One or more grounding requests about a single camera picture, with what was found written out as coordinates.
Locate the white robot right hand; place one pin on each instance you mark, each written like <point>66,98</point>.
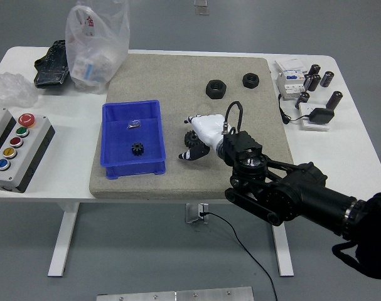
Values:
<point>209,128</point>

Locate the large black gear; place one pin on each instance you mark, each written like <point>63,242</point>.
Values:
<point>189,139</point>

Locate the small black gear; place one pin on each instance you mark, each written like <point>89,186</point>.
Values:
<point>137,151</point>

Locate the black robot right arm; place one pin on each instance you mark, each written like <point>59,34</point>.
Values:
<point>303,194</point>

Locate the large black hex nut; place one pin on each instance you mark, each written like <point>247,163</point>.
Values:
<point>209,91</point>

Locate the small black hex nut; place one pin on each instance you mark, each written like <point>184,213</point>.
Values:
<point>246,83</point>

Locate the silver under-table control box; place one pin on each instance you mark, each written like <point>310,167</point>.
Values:
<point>193,213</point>

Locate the blue plastic box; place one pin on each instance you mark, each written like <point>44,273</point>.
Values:
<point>121,147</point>

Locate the grey five-button control box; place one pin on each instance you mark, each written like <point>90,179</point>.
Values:
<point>12,166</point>

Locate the grey-brown mat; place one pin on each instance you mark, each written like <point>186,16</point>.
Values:
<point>177,178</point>

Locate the small clear bag of screws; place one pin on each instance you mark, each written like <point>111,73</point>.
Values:
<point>134,124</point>

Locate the white circuit breaker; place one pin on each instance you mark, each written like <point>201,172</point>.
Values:
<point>289,86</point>

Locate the white power socket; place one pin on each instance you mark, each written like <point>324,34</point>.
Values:
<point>306,123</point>

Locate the black cylindrical capacitor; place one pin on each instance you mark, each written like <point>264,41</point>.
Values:
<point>315,82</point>
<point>327,78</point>
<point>315,69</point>
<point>307,82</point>
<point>334,99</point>
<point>303,98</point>

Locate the black plug adapter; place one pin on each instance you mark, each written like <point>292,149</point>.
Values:
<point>320,115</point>

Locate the clear floor fixture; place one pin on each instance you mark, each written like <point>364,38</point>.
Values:
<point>202,11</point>

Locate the white plastic bag with boxes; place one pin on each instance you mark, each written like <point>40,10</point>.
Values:
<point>96,47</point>

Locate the white table leg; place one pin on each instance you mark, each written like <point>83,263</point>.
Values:
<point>284,251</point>
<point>63,244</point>

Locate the black plastic tray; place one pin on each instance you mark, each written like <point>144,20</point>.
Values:
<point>50,69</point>

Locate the silver metal plate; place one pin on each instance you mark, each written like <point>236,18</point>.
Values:
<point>146,296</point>

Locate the clear bubble wrap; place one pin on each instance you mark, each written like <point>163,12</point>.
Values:
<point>8,91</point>

